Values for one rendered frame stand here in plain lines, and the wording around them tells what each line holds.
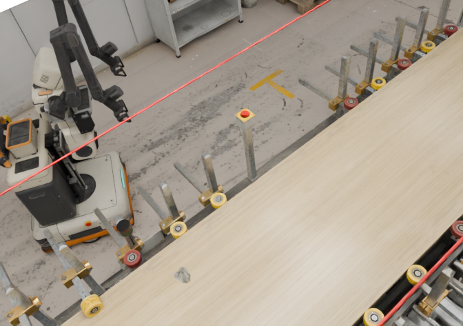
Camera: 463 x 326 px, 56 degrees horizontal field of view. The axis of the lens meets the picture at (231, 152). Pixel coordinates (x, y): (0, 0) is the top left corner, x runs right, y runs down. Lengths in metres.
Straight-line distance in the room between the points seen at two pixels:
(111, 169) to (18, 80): 1.57
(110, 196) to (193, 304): 1.45
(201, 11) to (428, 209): 3.60
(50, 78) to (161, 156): 1.43
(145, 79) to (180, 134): 0.91
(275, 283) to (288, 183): 0.54
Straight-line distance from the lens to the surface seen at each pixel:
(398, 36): 2.95
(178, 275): 2.02
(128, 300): 2.04
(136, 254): 2.13
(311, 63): 4.40
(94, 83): 2.42
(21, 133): 2.97
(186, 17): 5.04
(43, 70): 2.54
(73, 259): 2.03
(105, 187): 3.27
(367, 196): 2.21
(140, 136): 3.91
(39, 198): 2.99
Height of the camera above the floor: 2.69
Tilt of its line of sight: 48 degrees down
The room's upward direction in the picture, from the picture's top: 9 degrees counter-clockwise
